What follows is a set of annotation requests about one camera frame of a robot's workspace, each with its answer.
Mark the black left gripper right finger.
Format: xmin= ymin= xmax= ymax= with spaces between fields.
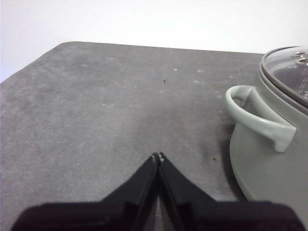
xmin=157 ymin=152 xmax=306 ymax=231

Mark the pale green electric steamer pot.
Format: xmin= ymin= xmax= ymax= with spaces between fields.
xmin=225 ymin=46 xmax=308 ymax=203

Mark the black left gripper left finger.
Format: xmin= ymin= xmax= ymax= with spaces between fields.
xmin=11 ymin=152 xmax=160 ymax=231

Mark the glass lid with green knob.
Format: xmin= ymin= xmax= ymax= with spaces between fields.
xmin=261 ymin=46 xmax=308 ymax=109

